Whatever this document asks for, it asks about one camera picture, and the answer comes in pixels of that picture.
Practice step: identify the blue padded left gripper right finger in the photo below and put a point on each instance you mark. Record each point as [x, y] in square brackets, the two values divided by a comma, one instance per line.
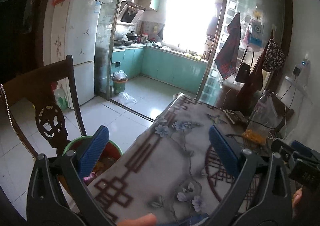
[261, 193]

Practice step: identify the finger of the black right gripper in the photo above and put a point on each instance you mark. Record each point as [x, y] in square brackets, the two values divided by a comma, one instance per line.
[295, 150]

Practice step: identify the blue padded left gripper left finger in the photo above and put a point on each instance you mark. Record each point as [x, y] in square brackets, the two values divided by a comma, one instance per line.
[46, 203]

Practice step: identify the teal kitchen cabinets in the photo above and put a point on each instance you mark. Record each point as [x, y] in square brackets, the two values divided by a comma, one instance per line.
[173, 68]

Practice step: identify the green kitchen trash can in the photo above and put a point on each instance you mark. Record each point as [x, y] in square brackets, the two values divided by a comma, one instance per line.
[119, 80]

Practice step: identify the person's right hand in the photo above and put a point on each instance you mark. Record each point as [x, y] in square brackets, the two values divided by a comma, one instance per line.
[296, 202]

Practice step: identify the person's left hand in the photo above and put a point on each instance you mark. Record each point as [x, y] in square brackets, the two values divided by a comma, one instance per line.
[147, 220]

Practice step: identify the clear bag with orange snacks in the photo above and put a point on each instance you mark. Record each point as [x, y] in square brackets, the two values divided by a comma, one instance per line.
[262, 120]

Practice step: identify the black patterned hanging bag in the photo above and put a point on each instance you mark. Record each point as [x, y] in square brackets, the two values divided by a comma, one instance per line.
[274, 57]

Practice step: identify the red plaid hanging towel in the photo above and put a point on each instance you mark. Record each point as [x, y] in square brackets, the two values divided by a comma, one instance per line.
[227, 57]

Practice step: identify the dark wooden chair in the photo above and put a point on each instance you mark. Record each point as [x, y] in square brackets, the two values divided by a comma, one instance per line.
[37, 87]

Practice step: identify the white plastic bag on floor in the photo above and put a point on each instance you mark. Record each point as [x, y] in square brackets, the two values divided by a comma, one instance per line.
[124, 99]

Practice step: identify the white refrigerator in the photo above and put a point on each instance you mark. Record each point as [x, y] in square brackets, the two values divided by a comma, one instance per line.
[74, 30]

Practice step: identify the black range hood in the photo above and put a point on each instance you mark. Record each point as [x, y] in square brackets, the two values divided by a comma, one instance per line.
[129, 13]

